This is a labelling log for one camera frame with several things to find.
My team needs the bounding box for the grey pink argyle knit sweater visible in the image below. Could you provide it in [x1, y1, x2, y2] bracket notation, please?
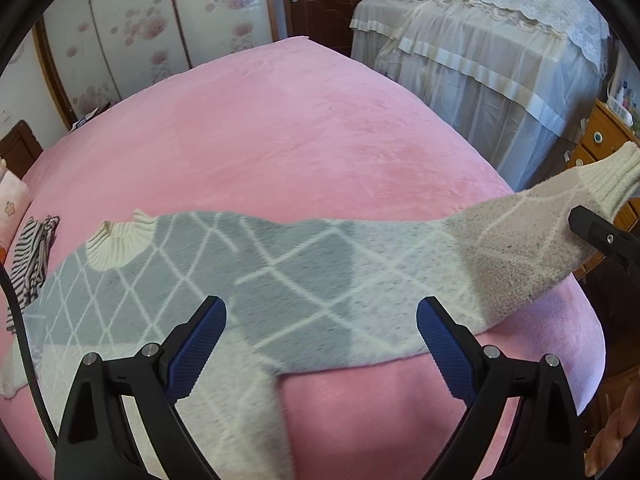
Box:
[24, 143, 639, 479]

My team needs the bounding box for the black cable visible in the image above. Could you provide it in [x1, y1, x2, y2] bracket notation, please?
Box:
[0, 262, 60, 451]

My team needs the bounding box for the floral sliding wardrobe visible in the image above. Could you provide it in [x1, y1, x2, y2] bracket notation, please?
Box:
[32, 0, 279, 126]

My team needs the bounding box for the black white striped garment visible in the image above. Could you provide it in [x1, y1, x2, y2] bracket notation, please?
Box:
[10, 216, 60, 311]

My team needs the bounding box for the pink flower pillow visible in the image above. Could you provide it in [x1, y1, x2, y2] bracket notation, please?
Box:
[0, 159, 32, 263]

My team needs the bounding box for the pink fleece bed blanket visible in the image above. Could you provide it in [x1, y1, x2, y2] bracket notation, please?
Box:
[0, 34, 608, 480]

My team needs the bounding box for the dark wooden headboard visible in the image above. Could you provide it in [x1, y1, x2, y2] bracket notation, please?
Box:
[0, 119, 43, 178]

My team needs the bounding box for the wooden drawer cabinet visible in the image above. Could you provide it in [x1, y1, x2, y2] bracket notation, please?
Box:
[565, 100, 639, 281]

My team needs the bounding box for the lace-covered white bed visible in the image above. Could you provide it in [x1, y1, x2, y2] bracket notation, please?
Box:
[350, 0, 612, 190]

